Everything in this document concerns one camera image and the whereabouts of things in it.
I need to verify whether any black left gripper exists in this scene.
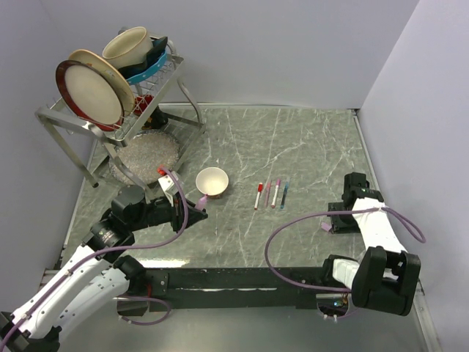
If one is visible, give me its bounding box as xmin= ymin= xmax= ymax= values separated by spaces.
xmin=129 ymin=189 xmax=207 ymax=232

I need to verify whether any blue pen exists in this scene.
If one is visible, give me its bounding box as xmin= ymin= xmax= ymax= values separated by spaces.
xmin=280 ymin=177 xmax=290 ymax=210

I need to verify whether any white pen red cap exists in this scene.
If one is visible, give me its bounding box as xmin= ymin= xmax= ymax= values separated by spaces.
xmin=254 ymin=183 xmax=263 ymax=210

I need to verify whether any white pen red tip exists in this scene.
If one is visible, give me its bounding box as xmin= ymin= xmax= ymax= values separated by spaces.
xmin=270 ymin=178 xmax=281 ymax=209

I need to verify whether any red crayon pen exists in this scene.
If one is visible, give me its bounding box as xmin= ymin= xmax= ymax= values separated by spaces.
xmin=264 ymin=180 xmax=271 ymax=207

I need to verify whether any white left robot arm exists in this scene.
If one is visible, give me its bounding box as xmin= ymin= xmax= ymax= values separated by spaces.
xmin=1 ymin=186 xmax=208 ymax=351

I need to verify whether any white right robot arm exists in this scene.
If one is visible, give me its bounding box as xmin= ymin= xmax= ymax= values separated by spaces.
xmin=320 ymin=172 xmax=425 ymax=316

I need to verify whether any lilac block cap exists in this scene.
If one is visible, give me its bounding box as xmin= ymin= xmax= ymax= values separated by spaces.
xmin=321 ymin=222 xmax=332 ymax=232

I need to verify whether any white paper cup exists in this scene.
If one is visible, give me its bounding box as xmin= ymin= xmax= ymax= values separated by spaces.
xmin=195 ymin=167 xmax=229 ymax=197

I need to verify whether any glass textured plate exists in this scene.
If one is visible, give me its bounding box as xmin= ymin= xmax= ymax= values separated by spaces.
xmin=116 ymin=130 xmax=181 ymax=185

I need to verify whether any steel dish rack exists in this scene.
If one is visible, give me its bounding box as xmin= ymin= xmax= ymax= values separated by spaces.
xmin=35 ymin=38 xmax=206 ymax=188

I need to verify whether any red object in rack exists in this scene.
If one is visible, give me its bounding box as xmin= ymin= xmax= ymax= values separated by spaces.
xmin=133 ymin=95 xmax=153 ymax=117

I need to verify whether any blue rimmed dish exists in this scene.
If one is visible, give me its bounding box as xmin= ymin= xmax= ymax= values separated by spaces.
xmin=118 ymin=37 xmax=168 ymax=85

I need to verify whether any red rimmed white plate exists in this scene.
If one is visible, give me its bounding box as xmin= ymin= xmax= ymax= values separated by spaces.
xmin=55 ymin=60 xmax=124 ymax=131

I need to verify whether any cream ceramic bowl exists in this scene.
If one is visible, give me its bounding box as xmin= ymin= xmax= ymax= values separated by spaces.
xmin=102 ymin=26 xmax=153 ymax=69

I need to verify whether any beige plate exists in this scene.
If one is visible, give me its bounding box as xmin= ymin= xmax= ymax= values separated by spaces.
xmin=69 ymin=49 xmax=135 ymax=117

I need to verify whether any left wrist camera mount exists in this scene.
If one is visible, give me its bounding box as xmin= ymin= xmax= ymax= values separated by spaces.
xmin=157 ymin=167 xmax=183 ymax=205

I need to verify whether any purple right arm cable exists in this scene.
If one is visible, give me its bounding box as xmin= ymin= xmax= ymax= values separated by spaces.
xmin=264 ymin=207 xmax=427 ymax=320

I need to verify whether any black base frame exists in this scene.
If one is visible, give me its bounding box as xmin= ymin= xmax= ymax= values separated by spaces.
xmin=125 ymin=268 xmax=352 ymax=317

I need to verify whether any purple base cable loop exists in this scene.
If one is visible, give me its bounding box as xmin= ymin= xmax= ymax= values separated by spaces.
xmin=119 ymin=296 xmax=173 ymax=326

